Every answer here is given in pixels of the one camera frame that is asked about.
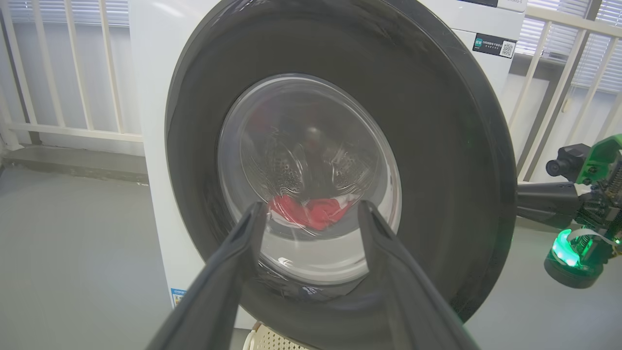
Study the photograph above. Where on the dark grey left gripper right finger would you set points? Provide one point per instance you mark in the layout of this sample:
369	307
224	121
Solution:
403	291

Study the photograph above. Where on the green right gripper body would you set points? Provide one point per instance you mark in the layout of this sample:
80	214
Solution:
605	194

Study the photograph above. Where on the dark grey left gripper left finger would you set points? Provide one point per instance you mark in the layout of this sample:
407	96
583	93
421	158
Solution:
218	291

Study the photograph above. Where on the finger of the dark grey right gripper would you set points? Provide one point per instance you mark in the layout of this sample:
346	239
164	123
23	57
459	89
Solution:
544	195
544	218

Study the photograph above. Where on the plain red cloth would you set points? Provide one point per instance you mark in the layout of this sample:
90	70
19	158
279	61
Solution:
286	209

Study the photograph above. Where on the black round glass washer door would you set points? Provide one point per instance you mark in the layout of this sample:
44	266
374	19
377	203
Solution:
437	170

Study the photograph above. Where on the red and white garment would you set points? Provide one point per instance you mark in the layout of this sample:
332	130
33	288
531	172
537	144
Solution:
328	211

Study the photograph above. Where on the cream perforated laundry basket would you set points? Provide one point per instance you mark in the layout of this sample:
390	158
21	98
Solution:
272	339

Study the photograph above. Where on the white washing machine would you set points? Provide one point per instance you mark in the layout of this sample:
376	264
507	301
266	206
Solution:
155	146

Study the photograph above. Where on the blue energy label sticker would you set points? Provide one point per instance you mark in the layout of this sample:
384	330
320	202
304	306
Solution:
177	297

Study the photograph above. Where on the white metal railing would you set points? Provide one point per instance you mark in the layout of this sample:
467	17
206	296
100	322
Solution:
549	97
73	131

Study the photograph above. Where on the steel perforated washer drum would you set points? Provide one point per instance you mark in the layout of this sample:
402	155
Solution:
286	165

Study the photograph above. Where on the white window blinds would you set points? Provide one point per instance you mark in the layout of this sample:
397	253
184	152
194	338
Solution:
559	39
48	9

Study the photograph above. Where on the black QR code sticker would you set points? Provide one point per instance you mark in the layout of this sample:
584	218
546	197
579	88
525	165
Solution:
493	46

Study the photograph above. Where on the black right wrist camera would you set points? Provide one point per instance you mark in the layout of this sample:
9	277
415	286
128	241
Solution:
566	163

